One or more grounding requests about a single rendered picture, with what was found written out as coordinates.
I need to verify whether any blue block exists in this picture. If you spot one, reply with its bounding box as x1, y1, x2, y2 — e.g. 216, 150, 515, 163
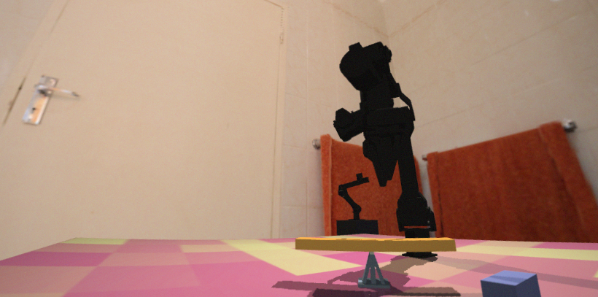
480, 270, 541, 297

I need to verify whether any yellow bar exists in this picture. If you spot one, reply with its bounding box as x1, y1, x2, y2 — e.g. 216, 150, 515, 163
295, 237, 457, 252

